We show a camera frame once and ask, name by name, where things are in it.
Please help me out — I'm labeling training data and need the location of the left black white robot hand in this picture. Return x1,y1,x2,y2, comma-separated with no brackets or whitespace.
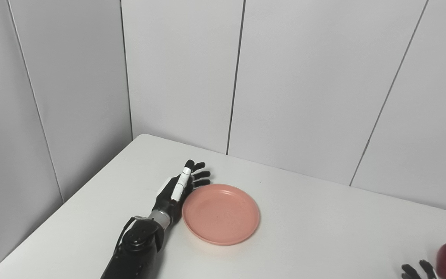
153,160,211,225

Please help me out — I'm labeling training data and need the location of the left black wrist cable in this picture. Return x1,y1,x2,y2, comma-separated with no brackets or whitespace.
114,216,151,256

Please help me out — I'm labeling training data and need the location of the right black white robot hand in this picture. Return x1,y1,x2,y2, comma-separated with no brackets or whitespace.
401,260,439,279

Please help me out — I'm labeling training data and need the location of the pink round plate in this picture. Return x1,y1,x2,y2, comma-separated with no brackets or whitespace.
182,184,261,246

